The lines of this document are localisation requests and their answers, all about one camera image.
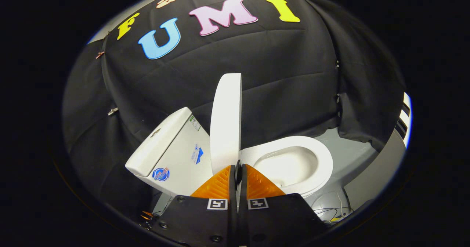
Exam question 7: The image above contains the white ceramic toilet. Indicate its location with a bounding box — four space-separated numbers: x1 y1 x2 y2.
126 115 351 224

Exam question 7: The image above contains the black white striped object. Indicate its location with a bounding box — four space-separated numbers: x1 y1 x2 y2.
395 92 412 148

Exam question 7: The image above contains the white toilet lid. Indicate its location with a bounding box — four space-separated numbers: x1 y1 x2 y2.
210 73 242 176

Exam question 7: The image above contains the grey panel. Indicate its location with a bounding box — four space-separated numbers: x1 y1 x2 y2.
343 130 406 211

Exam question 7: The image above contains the white toilet tank cover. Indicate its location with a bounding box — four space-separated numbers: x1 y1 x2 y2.
126 107 192 178

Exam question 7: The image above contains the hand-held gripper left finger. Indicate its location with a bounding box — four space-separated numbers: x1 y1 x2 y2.
149 165 237 247

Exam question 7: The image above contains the black backdrop cloth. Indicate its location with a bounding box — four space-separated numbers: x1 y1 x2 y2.
62 0 406 218

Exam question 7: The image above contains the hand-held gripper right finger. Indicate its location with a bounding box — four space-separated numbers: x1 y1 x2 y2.
238 164 329 247

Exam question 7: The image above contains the white toilet seat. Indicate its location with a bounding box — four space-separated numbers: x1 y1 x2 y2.
239 136 334 196

